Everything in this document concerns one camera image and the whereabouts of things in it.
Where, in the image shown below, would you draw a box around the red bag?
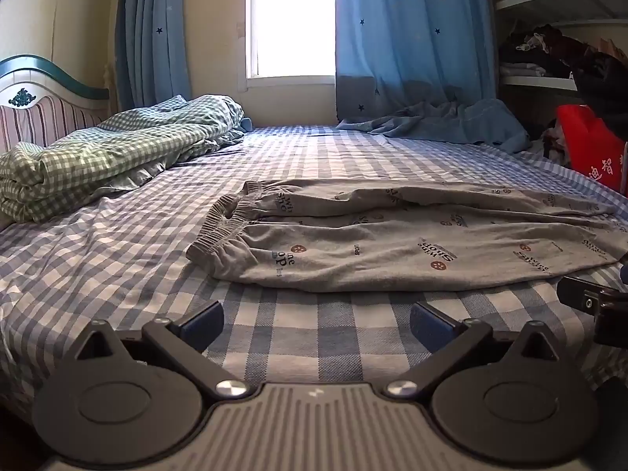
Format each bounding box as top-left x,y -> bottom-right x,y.
554,104 -> 626,192

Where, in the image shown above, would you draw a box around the blue checked bed sheet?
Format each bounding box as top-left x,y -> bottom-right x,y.
0,125 -> 628,433

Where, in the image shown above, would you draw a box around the green checked quilt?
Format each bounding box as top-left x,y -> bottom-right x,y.
0,94 -> 246,224

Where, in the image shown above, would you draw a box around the blue star curtain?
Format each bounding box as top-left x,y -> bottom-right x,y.
114,0 -> 192,109
334,0 -> 498,123

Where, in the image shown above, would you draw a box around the bright window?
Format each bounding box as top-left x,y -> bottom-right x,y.
244,0 -> 337,82

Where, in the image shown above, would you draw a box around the pile of dark clothes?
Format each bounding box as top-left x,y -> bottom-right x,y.
499,24 -> 628,94

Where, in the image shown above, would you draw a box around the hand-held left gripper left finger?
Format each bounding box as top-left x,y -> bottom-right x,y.
69,299 -> 251,400

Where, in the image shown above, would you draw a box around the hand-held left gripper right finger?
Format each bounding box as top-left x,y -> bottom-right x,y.
384,301 -> 561,400

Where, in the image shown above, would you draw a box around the blue cloth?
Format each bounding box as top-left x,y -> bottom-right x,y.
336,98 -> 531,154

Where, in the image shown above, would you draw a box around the grey printed pants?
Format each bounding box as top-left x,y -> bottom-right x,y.
185,179 -> 628,294

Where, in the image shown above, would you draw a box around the striped headboard with teal trim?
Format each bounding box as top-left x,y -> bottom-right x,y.
0,55 -> 111,155

